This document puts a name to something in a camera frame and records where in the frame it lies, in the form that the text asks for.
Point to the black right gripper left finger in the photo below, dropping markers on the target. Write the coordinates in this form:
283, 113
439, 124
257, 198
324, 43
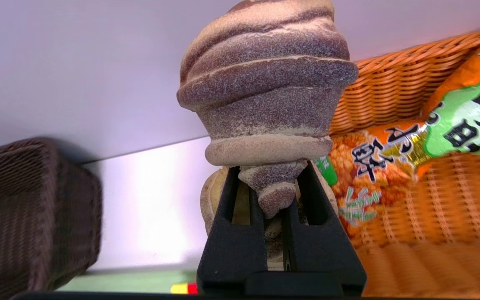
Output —
231, 250

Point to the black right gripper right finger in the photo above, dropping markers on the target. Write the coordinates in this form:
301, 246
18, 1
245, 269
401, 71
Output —
323, 254

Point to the colourful puzzle cube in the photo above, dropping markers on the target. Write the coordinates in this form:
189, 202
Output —
183, 288

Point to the purple swirl bread roll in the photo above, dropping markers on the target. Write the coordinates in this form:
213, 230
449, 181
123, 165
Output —
265, 83

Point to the orange snack bag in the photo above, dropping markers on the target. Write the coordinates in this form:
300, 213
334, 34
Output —
452, 125

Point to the orange wicker basket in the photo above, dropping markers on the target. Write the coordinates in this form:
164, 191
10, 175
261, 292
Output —
431, 258

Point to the dark brown wicker basket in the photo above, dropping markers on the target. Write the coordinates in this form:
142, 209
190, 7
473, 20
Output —
27, 216

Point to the light green plastic tray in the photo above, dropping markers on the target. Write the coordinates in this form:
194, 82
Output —
131, 282

